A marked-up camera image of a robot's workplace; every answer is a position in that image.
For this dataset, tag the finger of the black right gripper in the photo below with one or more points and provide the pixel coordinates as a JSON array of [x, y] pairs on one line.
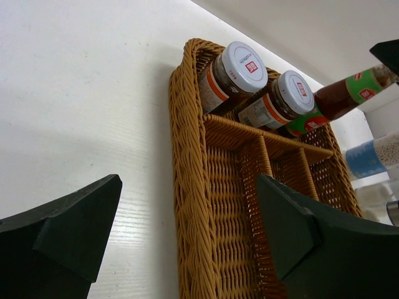
[[387, 53]]

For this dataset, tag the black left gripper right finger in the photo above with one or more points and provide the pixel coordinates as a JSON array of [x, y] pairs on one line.
[[319, 251]]

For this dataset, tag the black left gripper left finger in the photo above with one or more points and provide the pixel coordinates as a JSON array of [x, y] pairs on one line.
[[55, 250]]

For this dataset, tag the red sauce bottle yellow cap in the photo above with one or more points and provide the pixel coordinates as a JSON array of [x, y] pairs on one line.
[[337, 99]]

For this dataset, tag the blue label spice jar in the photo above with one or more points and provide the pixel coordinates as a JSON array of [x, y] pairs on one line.
[[373, 157]]

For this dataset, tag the white lid sauce jar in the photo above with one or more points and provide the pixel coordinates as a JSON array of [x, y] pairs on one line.
[[231, 79], [285, 99]]

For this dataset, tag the clear top white grinder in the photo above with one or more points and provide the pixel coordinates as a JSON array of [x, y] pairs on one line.
[[379, 202]]

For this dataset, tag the brown wicker divided basket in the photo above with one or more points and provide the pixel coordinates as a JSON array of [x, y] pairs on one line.
[[222, 244]]

